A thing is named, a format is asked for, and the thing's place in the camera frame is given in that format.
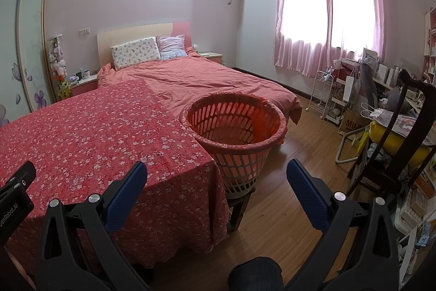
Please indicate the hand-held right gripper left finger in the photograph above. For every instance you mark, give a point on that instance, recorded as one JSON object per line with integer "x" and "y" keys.
{"x": 126, "y": 195}

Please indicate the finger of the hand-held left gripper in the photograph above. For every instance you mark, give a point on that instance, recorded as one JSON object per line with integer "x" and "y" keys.
{"x": 20, "y": 176}

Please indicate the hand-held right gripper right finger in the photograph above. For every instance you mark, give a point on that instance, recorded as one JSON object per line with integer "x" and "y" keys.
{"x": 306, "y": 192}

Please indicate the pink plastic laundry basket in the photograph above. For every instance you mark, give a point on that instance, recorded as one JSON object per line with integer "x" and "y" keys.
{"x": 238, "y": 171}

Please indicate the red floral tablecloth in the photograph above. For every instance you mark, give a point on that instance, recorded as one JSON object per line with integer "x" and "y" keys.
{"x": 102, "y": 147}

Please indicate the dark wooden stool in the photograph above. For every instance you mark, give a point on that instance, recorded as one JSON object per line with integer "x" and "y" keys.
{"x": 238, "y": 211}

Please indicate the brown paper bag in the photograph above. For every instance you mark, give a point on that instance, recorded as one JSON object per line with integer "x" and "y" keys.
{"x": 352, "y": 125}

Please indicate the white shelf trolley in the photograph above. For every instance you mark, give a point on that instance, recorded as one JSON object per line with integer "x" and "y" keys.
{"x": 335, "y": 105}

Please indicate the yellow cushion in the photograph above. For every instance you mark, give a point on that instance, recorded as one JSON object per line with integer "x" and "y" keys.
{"x": 381, "y": 137}

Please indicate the person's leg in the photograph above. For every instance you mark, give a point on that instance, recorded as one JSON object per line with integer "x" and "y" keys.
{"x": 254, "y": 275}

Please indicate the pink nightstand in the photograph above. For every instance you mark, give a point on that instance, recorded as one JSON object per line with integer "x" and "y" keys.
{"x": 83, "y": 87}
{"x": 211, "y": 57}

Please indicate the white paper bag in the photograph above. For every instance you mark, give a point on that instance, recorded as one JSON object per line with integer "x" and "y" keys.
{"x": 349, "y": 90}

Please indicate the white mug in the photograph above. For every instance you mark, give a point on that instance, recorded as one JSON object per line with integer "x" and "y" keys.
{"x": 86, "y": 74}

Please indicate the hanging plush toy bunch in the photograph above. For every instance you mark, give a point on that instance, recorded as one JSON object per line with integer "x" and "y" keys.
{"x": 58, "y": 57}

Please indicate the pink curtain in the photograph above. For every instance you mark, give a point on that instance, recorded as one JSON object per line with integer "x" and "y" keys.
{"x": 373, "y": 1}
{"x": 298, "y": 59}

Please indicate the dark wooden chair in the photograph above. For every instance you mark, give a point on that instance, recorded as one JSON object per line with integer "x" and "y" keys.
{"x": 414, "y": 110}

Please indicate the bed with pink duvet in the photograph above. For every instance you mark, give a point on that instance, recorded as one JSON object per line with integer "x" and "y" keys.
{"x": 204, "y": 83}

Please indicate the flower print sliding wardrobe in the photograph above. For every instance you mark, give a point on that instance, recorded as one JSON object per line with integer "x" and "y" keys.
{"x": 29, "y": 38}

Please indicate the white floral pillow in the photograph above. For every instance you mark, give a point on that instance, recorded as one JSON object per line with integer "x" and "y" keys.
{"x": 135, "y": 52}

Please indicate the pink striped pillow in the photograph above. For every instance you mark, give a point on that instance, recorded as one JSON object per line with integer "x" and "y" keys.
{"x": 171, "y": 47}

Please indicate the white wall switch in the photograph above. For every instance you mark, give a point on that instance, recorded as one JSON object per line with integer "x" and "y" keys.
{"x": 84, "y": 31}

